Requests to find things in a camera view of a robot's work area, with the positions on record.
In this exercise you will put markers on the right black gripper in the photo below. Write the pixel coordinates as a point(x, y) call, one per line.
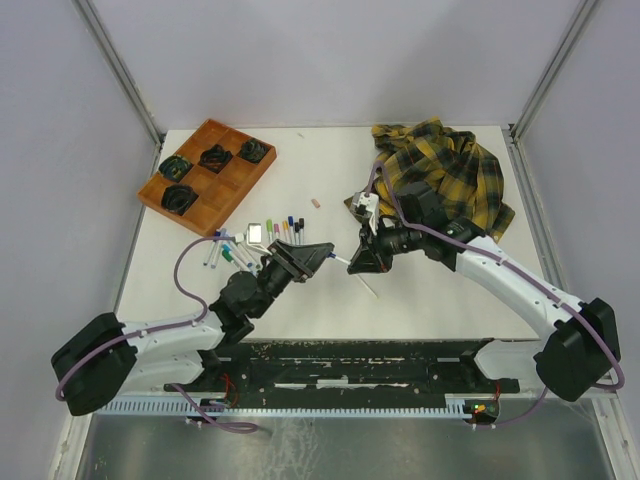
point(370, 256)

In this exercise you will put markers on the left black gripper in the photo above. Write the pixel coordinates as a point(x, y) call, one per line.
point(301, 261)

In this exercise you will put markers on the pink cap white marker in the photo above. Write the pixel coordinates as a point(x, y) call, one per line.
point(369, 289)

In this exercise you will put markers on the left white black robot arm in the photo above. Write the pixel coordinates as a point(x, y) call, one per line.
point(108, 357)

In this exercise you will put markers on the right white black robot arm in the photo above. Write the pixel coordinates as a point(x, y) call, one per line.
point(577, 341)

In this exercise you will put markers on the yellow cap marker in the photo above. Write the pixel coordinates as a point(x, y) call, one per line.
point(286, 232)

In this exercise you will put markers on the yellow plaid shirt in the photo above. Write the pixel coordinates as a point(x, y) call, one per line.
point(466, 177)

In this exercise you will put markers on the orange compartment tray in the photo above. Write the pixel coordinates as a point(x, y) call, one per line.
point(207, 177)

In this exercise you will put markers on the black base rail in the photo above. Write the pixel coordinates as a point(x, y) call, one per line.
point(346, 373)

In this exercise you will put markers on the white cable duct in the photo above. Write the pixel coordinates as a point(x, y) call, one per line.
point(178, 405)

